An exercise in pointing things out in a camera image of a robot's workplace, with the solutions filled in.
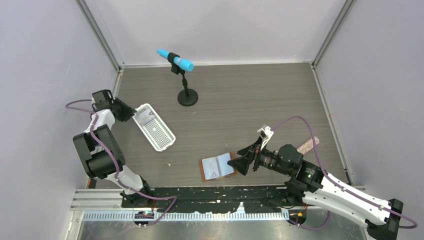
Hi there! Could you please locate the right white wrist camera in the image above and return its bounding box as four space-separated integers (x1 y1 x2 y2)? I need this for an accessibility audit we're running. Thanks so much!
256 124 274 151

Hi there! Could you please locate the black microphone stand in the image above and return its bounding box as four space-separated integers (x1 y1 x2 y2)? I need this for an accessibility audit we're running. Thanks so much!
171 71 199 107

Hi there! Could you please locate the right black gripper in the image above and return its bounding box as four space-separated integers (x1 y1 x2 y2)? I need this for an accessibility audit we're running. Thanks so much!
227 136 292 176

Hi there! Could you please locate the white perforated plastic basket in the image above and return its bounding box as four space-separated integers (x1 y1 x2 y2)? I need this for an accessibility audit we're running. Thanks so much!
132 103 176 152

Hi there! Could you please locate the brown leather card holder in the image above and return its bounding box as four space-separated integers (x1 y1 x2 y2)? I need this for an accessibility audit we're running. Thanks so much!
198 152 237 182

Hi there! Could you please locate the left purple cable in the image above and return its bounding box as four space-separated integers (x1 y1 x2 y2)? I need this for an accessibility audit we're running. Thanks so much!
64 99 178 226

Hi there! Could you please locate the blue toy microphone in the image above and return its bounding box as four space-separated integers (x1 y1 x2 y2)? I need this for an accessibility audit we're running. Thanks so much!
156 48 194 75

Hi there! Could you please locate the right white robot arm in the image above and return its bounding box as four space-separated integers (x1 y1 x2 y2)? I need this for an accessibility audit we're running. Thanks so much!
227 137 404 240

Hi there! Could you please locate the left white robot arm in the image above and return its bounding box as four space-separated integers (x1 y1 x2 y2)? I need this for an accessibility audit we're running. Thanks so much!
72 89 154 207

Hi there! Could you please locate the VIP card in holder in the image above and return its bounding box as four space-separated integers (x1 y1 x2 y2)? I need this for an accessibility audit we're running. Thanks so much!
201 157 221 181

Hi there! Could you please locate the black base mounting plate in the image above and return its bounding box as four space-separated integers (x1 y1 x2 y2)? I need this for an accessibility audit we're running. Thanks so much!
119 185 307 214

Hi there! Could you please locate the pink glitter stick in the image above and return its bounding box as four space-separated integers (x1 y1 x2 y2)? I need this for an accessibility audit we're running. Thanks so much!
297 136 320 155

